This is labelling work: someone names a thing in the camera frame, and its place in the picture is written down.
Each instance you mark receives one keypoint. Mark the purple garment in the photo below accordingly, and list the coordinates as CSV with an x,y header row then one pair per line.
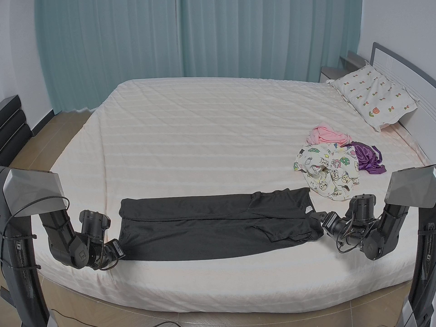
x,y
366,157

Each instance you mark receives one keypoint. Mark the black chest of drawers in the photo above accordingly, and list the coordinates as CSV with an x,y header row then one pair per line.
x,y
12,128

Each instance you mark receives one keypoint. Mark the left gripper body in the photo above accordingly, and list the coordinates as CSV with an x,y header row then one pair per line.
x,y
112,252

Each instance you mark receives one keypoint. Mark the grey bedside table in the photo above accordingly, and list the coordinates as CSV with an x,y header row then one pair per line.
x,y
332,72

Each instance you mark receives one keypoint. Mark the black T-shirt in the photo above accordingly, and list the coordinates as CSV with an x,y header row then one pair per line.
x,y
204,227

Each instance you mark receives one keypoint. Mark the bed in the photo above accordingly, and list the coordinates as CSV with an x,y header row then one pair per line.
x,y
204,131

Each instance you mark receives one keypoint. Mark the pink garment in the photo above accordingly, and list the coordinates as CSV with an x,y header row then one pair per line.
x,y
327,135

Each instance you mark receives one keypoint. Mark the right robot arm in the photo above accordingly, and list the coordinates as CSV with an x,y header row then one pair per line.
x,y
391,223

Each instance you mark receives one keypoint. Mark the white printed pillow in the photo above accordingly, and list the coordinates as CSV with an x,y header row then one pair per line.
x,y
374,94

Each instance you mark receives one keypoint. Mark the blue-green curtain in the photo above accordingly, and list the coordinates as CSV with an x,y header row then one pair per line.
x,y
102,46
272,26

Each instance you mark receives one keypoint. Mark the white printed pyjama garment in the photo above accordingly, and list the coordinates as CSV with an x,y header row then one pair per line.
x,y
323,172

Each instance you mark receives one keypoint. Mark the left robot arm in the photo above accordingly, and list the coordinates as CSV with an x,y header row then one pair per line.
x,y
58,223

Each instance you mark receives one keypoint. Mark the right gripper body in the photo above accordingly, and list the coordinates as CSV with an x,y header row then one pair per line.
x,y
333,225

